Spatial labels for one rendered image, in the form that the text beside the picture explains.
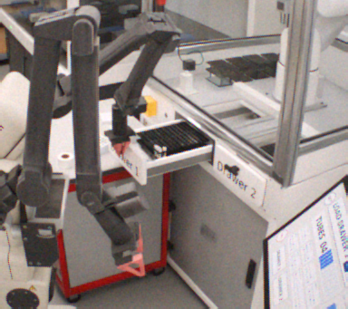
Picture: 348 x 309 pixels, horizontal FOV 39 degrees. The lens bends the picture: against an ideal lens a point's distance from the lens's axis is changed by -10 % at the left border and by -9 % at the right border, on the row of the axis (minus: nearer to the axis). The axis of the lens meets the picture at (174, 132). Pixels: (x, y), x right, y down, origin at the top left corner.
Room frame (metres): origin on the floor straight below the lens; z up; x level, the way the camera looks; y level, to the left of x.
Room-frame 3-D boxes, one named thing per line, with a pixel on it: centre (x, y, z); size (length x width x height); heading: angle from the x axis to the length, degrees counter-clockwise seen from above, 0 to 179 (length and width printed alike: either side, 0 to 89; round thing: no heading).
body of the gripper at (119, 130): (1.67, 0.19, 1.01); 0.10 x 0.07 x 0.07; 122
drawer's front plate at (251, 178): (1.60, -0.24, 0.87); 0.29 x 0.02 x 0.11; 32
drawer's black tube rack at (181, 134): (1.82, 0.01, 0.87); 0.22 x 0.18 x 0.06; 122
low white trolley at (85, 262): (2.05, 0.41, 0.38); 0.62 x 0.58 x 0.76; 32
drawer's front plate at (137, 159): (1.71, 0.18, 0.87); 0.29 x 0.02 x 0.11; 32
